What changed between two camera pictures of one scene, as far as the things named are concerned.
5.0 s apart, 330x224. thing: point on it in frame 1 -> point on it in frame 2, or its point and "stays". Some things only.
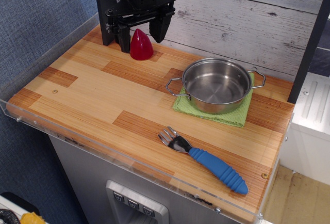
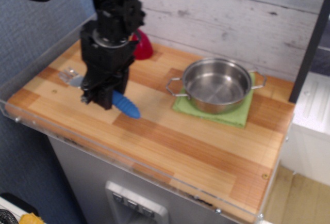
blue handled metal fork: [178, 144] -> [70, 77]
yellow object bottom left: [31, 218] stays
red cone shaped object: [141, 48] stays
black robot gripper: [141, 0] -> [107, 50]
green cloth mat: [236, 116] stays
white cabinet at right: [306, 150] stays
